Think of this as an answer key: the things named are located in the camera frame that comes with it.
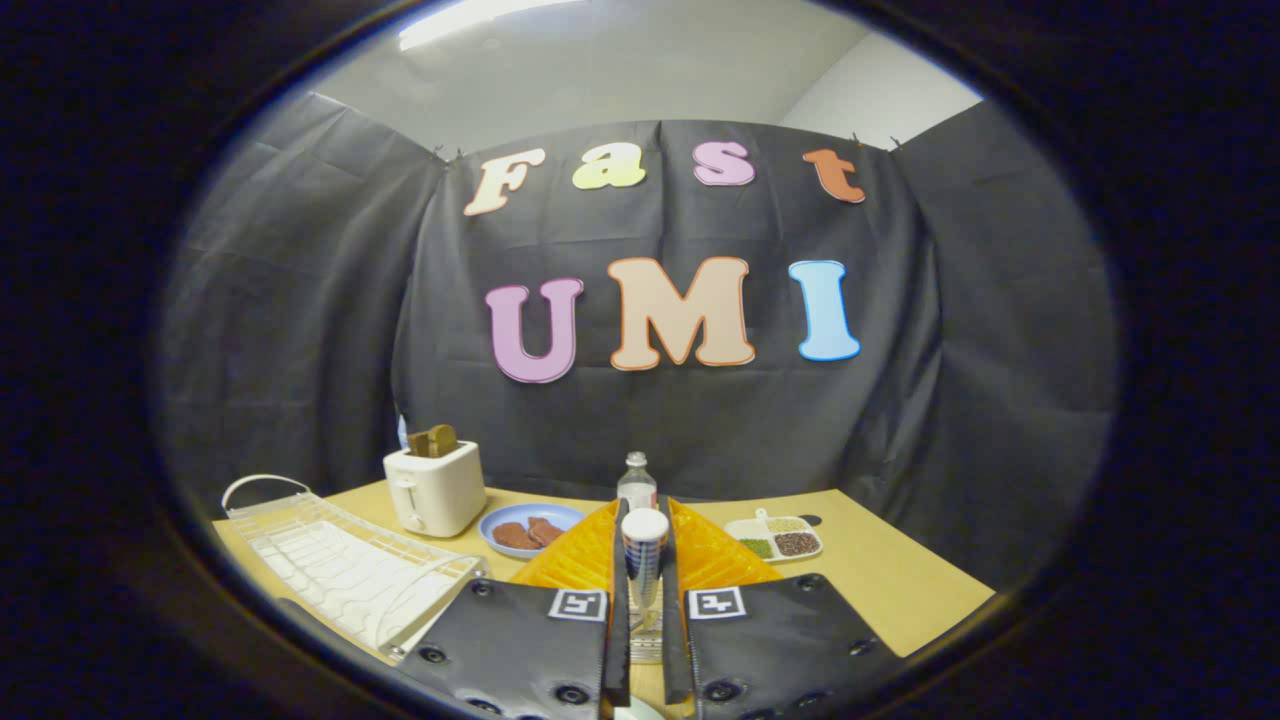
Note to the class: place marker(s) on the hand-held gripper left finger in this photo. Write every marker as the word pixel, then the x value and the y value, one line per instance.
pixel 621 600

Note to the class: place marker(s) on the blue plate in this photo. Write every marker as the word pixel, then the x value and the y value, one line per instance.
pixel 500 522

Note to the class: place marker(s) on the clear plastic water bottle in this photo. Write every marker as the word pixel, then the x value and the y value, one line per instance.
pixel 637 484

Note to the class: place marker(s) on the brown meat slice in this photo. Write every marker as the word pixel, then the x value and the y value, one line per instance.
pixel 514 536
pixel 546 529

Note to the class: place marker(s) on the white divided tray of beans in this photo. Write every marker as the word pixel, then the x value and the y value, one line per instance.
pixel 775 540

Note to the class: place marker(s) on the white toaster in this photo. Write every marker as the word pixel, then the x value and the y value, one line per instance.
pixel 440 492

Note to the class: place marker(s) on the white dish rack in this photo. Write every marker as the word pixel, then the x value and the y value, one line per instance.
pixel 340 570

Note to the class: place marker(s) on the brown toast slice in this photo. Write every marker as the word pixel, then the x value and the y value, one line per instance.
pixel 444 438
pixel 419 442

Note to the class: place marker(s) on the black backdrop cloth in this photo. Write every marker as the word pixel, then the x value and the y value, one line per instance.
pixel 300 300

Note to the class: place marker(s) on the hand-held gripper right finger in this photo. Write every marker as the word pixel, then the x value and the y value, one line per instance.
pixel 672 600

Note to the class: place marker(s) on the white-lidded cylindrical cup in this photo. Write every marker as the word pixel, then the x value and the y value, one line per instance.
pixel 645 555

